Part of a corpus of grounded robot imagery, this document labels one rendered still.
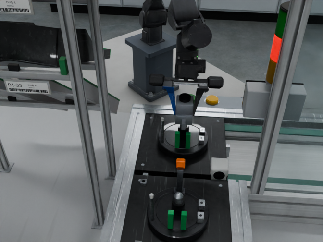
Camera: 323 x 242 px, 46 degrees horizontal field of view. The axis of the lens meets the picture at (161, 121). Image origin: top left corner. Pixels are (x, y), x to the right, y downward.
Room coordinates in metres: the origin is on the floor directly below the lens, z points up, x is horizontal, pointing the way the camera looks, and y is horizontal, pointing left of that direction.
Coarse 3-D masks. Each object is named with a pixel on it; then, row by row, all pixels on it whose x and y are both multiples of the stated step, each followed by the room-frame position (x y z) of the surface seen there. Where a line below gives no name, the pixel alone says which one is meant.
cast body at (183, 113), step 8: (176, 96) 0.81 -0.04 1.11; (184, 96) 0.79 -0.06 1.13; (192, 96) 0.81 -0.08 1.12; (176, 104) 0.77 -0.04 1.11; (184, 104) 0.77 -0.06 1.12; (192, 104) 0.77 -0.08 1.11; (176, 112) 0.77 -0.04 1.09; (184, 112) 0.77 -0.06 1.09; (192, 112) 0.77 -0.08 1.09; (176, 120) 0.77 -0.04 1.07; (184, 120) 0.76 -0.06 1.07; (184, 128) 0.74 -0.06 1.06
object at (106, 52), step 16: (0, 32) 0.69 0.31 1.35; (16, 32) 0.68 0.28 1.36; (32, 32) 0.67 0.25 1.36; (48, 32) 0.67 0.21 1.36; (80, 32) 0.74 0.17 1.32; (0, 48) 0.67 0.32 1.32; (16, 48) 0.67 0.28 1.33; (32, 48) 0.66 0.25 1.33; (48, 48) 0.65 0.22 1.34; (80, 48) 0.73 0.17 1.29; (48, 64) 0.64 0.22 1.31
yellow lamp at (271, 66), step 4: (272, 60) 0.65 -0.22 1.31; (268, 64) 0.66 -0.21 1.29; (272, 64) 0.65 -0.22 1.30; (268, 68) 0.66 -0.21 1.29; (272, 68) 0.65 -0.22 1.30; (268, 72) 0.65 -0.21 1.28; (272, 72) 0.65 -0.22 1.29; (268, 76) 0.65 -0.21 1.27; (272, 76) 0.64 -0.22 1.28; (268, 80) 0.65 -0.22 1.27; (272, 80) 0.64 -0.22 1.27
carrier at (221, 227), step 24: (144, 192) 0.61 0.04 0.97; (168, 192) 0.59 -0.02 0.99; (192, 192) 0.59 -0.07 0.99; (216, 192) 0.61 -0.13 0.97; (144, 216) 0.54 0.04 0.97; (168, 216) 0.49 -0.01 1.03; (192, 216) 0.52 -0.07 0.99; (216, 216) 0.54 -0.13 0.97; (120, 240) 0.48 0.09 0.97; (144, 240) 0.48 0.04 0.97; (168, 240) 0.47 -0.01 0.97; (192, 240) 0.48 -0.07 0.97; (216, 240) 0.48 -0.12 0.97
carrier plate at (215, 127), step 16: (144, 128) 0.85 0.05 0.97; (160, 128) 0.85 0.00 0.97; (208, 128) 0.85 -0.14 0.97; (224, 128) 0.85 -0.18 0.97; (144, 144) 0.78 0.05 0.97; (208, 144) 0.78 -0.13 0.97; (224, 144) 0.78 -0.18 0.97; (144, 160) 0.72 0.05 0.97; (160, 160) 0.72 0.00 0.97; (192, 160) 0.72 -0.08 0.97; (208, 160) 0.72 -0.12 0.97; (176, 176) 0.68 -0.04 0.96; (192, 176) 0.67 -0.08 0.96; (208, 176) 0.67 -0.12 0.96
